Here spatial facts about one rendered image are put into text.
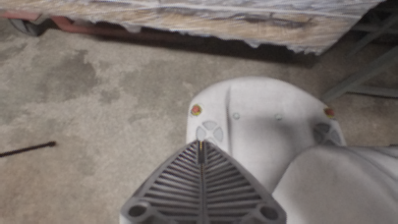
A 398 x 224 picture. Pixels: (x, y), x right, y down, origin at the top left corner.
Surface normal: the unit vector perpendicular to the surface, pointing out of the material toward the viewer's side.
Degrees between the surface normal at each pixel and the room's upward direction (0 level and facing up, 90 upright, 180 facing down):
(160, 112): 0
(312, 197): 90
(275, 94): 68
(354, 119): 0
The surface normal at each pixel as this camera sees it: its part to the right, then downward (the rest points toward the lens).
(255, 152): 0.01, -0.45
